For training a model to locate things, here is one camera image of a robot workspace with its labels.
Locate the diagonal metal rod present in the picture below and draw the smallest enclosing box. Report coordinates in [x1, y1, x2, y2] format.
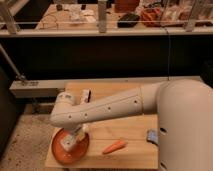
[0, 43, 27, 85]

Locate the orange carrot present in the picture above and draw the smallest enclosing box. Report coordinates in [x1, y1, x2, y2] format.
[103, 140, 127, 154]

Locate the blue crumpled cloth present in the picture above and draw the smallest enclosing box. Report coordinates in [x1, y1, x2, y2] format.
[147, 130, 158, 145]

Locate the orange object on shelf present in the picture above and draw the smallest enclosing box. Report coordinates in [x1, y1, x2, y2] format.
[141, 7, 161, 27]

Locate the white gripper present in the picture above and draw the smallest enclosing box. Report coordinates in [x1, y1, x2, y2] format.
[60, 124, 89, 148]

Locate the orange ceramic bowl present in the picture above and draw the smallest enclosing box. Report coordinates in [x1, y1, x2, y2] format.
[51, 129, 89, 165]

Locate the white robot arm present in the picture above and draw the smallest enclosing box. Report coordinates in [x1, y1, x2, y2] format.
[50, 79, 213, 171]

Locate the black case on shelf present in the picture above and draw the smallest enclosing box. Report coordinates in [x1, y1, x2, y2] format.
[117, 13, 140, 28]

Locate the grey metal beam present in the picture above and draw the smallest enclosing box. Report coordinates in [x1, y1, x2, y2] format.
[10, 76, 201, 98]

